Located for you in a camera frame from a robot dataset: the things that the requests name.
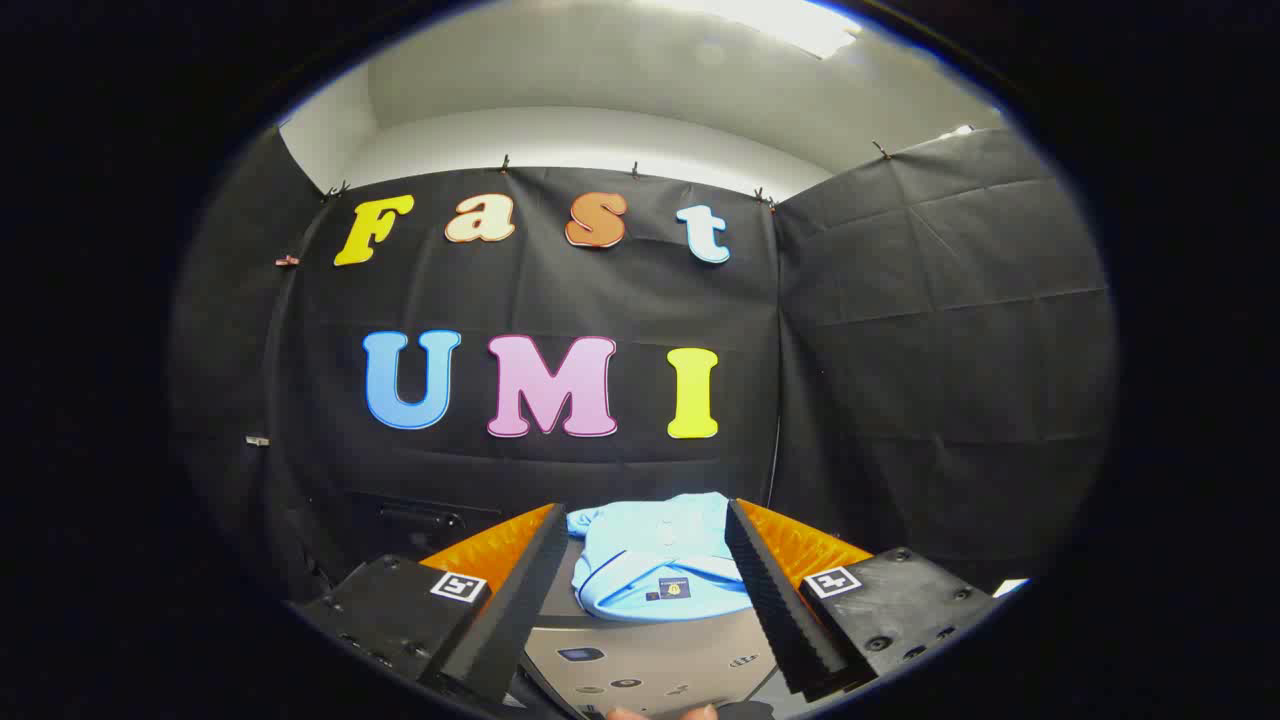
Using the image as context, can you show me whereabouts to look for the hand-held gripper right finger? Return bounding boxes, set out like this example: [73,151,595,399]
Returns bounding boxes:
[725,499,1001,701]

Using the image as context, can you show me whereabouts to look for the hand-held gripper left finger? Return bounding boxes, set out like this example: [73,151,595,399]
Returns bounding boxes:
[295,503,569,706]

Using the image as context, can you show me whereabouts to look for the light blue collared shirt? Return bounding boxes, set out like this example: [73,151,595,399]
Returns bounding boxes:
[566,491,756,623]

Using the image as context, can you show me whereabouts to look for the silver appliance with control panel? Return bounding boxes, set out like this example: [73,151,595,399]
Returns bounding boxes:
[520,560,791,720]

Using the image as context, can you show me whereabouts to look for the black backdrop cloth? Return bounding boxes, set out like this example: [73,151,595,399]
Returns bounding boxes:
[168,125,1119,601]

